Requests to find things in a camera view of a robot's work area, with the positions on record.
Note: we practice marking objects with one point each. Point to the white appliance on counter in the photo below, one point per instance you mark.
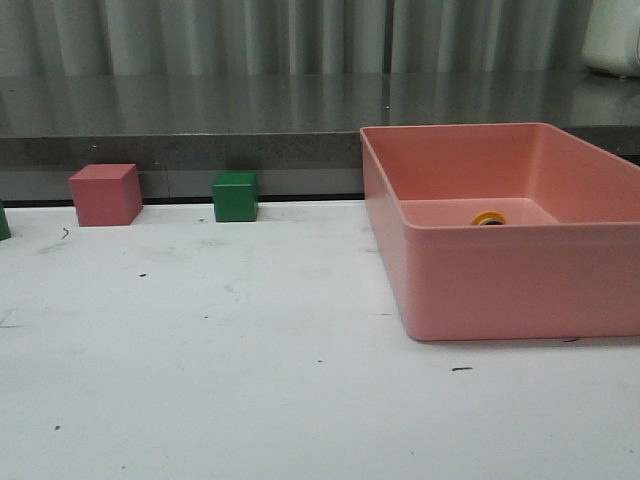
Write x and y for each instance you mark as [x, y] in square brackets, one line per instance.
[611, 43]

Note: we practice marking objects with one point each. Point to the grey stone counter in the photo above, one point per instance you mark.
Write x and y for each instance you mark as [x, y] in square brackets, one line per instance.
[298, 133]

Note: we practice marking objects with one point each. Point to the pink cube block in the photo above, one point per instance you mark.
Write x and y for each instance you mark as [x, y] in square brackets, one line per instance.
[106, 194]

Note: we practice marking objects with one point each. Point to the green cube block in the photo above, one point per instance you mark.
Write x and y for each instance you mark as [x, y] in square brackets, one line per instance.
[235, 196]

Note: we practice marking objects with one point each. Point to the pink plastic bin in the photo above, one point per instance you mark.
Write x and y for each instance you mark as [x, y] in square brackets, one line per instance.
[566, 264]

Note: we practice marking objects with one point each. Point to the yellow push button switch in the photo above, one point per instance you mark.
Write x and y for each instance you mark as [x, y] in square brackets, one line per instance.
[488, 218]

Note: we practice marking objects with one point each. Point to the dark green block at edge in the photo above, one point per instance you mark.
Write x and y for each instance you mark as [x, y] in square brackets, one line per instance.
[5, 231]

